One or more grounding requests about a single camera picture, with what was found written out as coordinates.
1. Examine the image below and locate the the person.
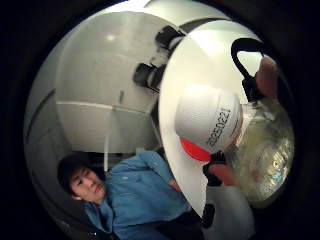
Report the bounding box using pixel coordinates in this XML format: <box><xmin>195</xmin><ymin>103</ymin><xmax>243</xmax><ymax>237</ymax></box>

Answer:
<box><xmin>56</xmin><ymin>149</ymin><xmax>205</xmax><ymax>240</ymax></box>

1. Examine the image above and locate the black office chair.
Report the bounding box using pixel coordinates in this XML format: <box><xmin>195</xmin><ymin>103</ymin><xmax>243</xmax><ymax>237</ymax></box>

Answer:
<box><xmin>132</xmin><ymin>61</ymin><xmax>166</xmax><ymax>94</ymax></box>
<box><xmin>154</xmin><ymin>25</ymin><xmax>186</xmax><ymax>53</ymax></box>

